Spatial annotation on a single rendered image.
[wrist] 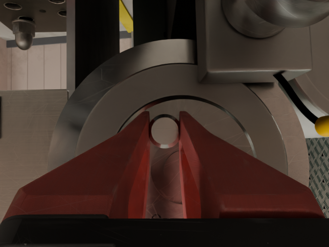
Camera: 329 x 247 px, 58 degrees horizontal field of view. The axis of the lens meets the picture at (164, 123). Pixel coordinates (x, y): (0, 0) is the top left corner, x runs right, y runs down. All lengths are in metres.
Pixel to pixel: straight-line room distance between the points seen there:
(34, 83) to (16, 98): 3.13
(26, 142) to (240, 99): 0.42
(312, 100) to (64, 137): 0.14
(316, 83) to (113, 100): 0.12
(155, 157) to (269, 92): 0.08
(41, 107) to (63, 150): 0.36
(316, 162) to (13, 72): 3.63
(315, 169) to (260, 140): 0.24
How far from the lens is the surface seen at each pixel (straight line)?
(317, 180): 0.40
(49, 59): 3.65
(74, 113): 0.17
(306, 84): 0.19
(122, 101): 0.16
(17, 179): 0.54
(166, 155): 0.15
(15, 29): 0.56
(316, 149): 0.40
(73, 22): 0.19
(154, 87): 0.16
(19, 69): 3.80
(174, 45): 0.18
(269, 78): 0.16
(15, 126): 0.54
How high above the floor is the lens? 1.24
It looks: 4 degrees down
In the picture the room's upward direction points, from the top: 178 degrees clockwise
